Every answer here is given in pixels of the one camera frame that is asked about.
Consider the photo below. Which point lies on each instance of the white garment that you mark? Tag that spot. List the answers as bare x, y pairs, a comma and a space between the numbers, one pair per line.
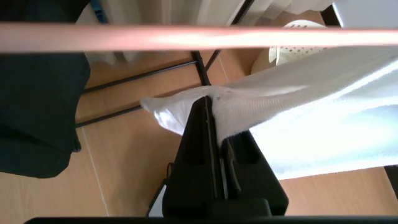
295, 118

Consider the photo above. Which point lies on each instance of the pink clothes hanger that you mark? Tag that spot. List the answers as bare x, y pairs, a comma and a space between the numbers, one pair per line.
186, 37

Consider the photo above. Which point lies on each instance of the white laundry basket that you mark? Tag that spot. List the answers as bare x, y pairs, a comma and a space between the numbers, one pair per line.
289, 54

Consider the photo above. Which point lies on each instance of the window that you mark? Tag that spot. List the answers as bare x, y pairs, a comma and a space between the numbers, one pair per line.
99, 12

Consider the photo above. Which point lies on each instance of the black clothes rack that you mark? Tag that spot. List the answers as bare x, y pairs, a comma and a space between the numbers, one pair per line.
199, 62

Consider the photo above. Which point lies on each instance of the black shorts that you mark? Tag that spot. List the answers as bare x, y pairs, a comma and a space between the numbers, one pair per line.
37, 109

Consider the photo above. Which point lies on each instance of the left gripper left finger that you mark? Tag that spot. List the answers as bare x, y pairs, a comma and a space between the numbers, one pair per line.
192, 174

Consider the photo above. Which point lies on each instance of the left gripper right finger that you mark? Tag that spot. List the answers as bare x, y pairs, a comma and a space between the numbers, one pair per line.
258, 180

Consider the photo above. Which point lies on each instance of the white curtain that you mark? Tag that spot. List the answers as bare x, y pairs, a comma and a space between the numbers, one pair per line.
186, 12

